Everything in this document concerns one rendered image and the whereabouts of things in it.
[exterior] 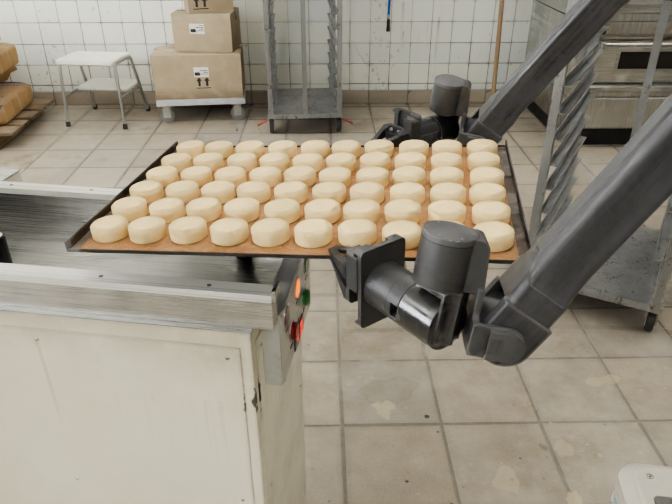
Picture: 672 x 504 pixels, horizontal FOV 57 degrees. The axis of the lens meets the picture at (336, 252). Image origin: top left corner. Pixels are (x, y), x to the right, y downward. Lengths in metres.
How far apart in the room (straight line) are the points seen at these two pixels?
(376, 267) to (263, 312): 0.25
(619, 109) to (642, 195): 3.71
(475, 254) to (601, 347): 1.82
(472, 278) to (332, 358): 1.58
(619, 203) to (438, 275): 0.18
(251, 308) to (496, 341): 0.39
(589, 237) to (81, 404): 0.83
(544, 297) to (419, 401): 1.43
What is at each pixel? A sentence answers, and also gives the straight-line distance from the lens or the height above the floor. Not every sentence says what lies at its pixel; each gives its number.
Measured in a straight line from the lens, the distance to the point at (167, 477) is 1.18.
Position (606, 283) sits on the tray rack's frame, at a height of 0.15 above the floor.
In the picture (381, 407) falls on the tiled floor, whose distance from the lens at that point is 2.01.
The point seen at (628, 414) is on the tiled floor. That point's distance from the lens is 2.18.
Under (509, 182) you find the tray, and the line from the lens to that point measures 0.99.
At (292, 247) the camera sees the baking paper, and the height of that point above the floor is 0.99.
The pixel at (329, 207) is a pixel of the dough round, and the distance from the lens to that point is 0.86.
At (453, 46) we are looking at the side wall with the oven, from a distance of 4.97.
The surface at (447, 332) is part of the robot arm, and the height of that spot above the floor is 0.99.
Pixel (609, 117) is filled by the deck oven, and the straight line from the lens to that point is 4.34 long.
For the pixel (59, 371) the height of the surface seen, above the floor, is 0.73.
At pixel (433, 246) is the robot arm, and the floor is 1.09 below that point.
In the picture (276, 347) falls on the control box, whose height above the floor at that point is 0.78.
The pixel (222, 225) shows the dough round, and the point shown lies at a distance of 0.84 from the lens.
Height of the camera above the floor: 1.38
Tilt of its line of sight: 30 degrees down
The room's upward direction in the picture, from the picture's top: straight up
